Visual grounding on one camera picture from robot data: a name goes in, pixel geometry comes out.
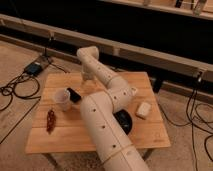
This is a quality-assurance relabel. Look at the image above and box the black eraser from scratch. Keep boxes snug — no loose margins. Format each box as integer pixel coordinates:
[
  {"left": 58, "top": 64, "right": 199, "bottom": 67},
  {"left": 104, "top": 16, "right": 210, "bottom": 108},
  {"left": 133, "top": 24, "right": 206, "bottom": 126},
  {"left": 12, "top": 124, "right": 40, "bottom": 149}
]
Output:
[{"left": 68, "top": 88, "right": 81, "bottom": 103}]

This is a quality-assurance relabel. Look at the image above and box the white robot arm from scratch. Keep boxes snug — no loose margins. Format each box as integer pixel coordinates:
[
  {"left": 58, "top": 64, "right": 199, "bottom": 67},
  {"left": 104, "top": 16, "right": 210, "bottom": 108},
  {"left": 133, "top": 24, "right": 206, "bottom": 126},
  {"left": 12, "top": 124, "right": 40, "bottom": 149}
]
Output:
[{"left": 77, "top": 46, "right": 150, "bottom": 171}]

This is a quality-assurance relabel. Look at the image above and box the translucent plastic cup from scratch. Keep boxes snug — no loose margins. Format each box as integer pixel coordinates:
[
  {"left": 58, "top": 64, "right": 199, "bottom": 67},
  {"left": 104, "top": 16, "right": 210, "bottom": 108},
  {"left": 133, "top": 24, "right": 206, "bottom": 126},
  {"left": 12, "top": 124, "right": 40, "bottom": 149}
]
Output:
[{"left": 53, "top": 89, "right": 71, "bottom": 111}]

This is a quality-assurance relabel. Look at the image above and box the white plastic bottle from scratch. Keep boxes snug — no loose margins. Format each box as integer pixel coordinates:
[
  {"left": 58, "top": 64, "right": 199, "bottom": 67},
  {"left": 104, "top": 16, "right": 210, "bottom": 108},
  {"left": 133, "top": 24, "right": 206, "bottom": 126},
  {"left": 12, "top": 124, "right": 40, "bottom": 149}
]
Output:
[{"left": 131, "top": 87, "right": 138, "bottom": 96}]

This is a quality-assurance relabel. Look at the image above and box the blue power adapter box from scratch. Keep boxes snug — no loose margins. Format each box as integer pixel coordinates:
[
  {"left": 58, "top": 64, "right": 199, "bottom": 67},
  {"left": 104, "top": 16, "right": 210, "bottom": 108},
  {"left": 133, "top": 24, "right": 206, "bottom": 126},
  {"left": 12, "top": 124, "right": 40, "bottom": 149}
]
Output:
[{"left": 24, "top": 62, "right": 42, "bottom": 76}]

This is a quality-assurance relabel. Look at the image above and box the black bowl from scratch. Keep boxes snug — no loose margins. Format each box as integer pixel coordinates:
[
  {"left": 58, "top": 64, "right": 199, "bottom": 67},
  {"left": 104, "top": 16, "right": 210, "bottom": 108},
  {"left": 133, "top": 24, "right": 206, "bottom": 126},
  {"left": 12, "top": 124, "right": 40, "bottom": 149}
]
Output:
[{"left": 113, "top": 109, "right": 133, "bottom": 134}]

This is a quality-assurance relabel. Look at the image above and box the dried red chili pepper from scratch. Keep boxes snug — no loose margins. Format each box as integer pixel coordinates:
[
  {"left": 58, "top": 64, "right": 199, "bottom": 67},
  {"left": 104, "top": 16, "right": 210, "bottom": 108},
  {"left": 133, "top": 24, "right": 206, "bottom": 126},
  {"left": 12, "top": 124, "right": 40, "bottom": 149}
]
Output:
[{"left": 46, "top": 110, "right": 56, "bottom": 133}]

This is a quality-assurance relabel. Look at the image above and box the white sponge block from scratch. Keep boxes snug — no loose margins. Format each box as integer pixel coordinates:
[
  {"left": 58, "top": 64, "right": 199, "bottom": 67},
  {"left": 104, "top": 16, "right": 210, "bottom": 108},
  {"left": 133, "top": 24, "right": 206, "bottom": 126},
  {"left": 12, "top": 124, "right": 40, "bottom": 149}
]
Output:
[{"left": 136, "top": 102, "right": 151, "bottom": 119}]

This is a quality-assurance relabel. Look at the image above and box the wooden table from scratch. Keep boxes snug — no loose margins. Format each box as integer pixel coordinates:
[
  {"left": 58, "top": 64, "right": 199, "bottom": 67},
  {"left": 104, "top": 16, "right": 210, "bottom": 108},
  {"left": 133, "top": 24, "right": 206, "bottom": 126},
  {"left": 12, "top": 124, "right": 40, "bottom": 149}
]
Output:
[{"left": 26, "top": 72, "right": 170, "bottom": 154}]

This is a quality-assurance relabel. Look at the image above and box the black floor cables right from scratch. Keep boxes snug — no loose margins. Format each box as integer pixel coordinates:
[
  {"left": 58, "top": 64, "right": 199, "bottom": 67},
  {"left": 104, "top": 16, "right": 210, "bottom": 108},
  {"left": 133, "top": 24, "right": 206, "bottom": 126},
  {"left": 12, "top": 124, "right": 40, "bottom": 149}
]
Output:
[{"left": 159, "top": 71, "right": 213, "bottom": 171}]

